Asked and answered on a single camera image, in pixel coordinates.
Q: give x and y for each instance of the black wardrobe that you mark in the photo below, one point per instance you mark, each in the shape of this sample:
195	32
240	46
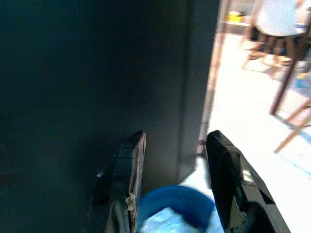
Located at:
73	72

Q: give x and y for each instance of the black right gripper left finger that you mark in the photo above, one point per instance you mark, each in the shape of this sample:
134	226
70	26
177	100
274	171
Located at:
128	174

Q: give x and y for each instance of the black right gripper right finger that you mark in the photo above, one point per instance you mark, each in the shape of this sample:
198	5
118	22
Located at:
230	184

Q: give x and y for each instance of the blue round waste bin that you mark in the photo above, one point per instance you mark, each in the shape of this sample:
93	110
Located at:
170	196

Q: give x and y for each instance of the white crumpled paper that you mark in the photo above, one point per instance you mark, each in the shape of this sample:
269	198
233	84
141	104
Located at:
167	221

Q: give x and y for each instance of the white shell chair wooden legs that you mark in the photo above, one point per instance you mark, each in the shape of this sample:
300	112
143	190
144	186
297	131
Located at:
291	138
277	17

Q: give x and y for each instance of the yellow box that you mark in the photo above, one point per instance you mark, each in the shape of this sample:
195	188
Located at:
234	16

